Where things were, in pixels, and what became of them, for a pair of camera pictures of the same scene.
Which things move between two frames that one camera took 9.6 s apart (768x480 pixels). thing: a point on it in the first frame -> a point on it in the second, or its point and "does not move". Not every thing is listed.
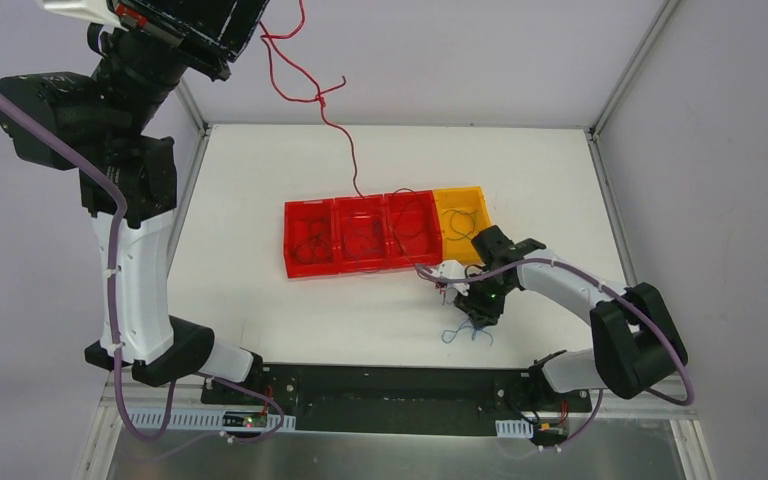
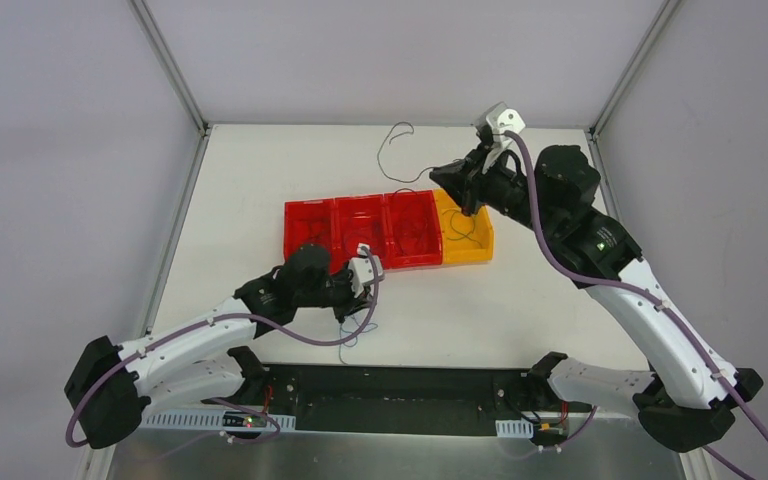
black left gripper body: (208, 33) -> (347, 299)
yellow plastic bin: (462, 213) does not move
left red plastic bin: (311, 238) does not move
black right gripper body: (480, 307) -> (470, 187)
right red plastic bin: (412, 231) does not move
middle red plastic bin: (361, 233) does not move
